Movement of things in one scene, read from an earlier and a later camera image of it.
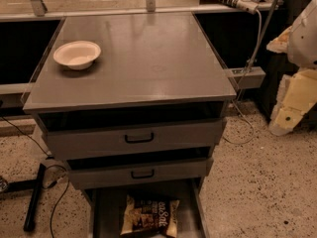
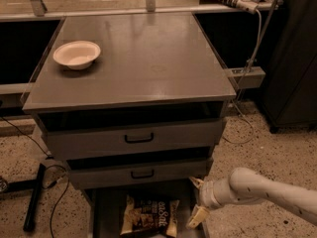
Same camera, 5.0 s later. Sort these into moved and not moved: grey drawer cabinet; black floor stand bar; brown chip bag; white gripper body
Moved: white gripper body
Not moved: brown chip bag; black floor stand bar; grey drawer cabinet
